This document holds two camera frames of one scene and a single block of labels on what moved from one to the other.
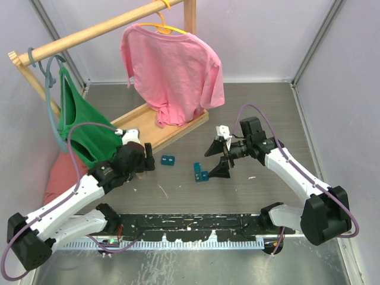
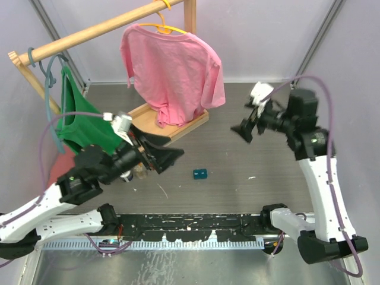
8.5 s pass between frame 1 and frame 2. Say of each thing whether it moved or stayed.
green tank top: stayed
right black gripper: moved
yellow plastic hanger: stayed
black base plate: stayed
